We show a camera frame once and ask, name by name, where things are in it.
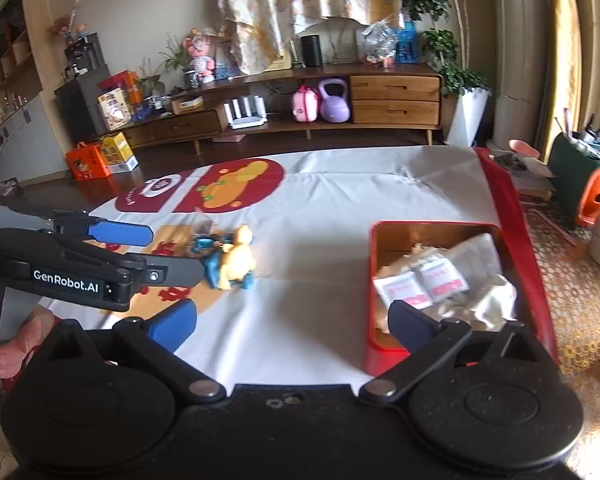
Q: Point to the orange gift bag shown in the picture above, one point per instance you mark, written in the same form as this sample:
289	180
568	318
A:
86	163

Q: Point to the white cloth glove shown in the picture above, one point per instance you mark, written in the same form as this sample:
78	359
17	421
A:
486	308

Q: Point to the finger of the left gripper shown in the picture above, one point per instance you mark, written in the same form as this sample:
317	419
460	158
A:
165	271
85	227

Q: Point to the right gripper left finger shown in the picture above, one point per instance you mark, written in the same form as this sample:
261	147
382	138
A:
150	345

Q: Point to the alcohol wipe packet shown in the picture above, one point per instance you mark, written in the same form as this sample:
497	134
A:
405	287
441	279

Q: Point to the purple kettlebell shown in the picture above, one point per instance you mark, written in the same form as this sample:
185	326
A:
334	109

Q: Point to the red storage box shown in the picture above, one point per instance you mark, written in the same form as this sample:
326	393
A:
476	249

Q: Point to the person's left hand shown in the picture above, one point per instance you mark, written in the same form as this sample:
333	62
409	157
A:
14	353

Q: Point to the wooden wall shelf cabinet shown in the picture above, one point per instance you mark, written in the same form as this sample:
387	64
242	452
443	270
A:
34	137

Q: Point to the yellow cardboard box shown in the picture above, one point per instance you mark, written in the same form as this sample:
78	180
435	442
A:
117	153

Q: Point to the clear plastic bag of items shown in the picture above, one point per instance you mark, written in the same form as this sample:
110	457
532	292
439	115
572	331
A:
379	44

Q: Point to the white wifi router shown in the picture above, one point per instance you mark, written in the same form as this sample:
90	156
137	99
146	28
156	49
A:
245	112

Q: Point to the green orange stool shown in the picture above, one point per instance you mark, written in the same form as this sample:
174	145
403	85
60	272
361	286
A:
576	182

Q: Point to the pink plush doll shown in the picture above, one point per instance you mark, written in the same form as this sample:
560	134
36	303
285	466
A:
198	47

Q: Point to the yellow drape curtain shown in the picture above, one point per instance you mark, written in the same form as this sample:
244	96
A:
564	72

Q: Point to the orange blue plush toy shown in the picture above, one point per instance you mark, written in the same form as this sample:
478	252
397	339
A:
227	258

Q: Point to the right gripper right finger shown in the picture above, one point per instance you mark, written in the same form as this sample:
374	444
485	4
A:
431	344

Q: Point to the wooden tv cabinet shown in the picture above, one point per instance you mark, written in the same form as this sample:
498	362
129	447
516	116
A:
400	97

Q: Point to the white red printed table cloth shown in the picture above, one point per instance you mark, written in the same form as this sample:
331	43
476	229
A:
320	220

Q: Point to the black smart speaker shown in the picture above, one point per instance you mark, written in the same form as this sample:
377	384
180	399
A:
311	51

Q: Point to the black mini fridge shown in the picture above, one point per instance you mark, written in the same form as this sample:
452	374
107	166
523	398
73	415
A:
78	105

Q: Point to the pink toy bag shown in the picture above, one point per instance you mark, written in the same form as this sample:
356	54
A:
305	104

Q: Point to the white air conditioner column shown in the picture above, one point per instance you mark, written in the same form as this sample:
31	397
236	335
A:
522	57

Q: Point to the white planter with plant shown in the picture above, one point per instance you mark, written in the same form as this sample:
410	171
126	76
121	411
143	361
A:
447	44

